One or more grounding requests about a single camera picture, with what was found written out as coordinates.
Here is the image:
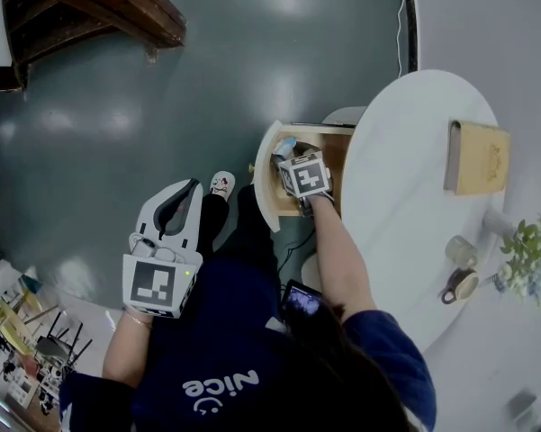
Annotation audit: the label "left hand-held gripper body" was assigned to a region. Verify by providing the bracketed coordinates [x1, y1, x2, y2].
[122, 229, 204, 320]

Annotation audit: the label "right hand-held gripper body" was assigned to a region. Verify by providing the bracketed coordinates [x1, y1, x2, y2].
[277, 148, 337, 218]

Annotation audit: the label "small light blue object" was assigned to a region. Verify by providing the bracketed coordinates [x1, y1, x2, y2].
[271, 136, 299, 162]

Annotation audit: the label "wooden drawer with white front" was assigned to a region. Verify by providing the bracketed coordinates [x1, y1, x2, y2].
[250, 120, 357, 235]

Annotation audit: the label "person's left forearm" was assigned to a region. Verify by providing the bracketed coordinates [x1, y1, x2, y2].
[100, 310, 158, 390]

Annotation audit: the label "person's right forearm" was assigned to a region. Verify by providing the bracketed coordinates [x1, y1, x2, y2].
[307, 193, 380, 322]

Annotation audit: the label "person's left white shoe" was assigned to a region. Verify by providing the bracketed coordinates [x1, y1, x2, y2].
[208, 170, 237, 203]

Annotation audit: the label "person's black trousers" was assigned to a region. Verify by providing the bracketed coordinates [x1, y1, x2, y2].
[194, 184, 281, 279]

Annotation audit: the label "white curved desk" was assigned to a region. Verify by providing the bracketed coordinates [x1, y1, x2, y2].
[301, 68, 508, 356]

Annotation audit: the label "person's navy blue shirt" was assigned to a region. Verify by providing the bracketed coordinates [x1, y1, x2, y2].
[58, 258, 438, 432]

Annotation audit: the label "black metal chair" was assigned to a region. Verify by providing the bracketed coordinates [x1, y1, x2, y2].
[35, 310, 94, 374]

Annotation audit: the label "black phone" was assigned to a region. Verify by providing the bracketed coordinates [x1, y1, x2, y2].
[280, 278, 326, 320]

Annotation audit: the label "tan hardcover book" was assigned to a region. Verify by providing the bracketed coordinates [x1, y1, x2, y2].
[444, 119, 512, 198]

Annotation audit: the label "brown and cream mug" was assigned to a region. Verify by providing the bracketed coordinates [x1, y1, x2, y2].
[439, 266, 481, 306]

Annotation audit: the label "glass vase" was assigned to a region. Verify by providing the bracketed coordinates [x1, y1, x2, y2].
[482, 206, 519, 239]

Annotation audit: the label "dark wooden staircase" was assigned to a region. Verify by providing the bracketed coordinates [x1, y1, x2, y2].
[0, 0, 188, 95]

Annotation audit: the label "white and blue flower bouquet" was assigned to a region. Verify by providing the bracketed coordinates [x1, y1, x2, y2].
[494, 213, 541, 308]

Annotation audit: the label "thin gold bracelet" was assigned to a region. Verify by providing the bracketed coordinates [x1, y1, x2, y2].
[124, 310, 155, 330]

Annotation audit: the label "black cable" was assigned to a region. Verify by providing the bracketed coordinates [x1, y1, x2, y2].
[275, 230, 317, 279]

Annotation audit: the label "white wall box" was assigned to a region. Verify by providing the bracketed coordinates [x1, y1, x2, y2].
[505, 391, 539, 425]

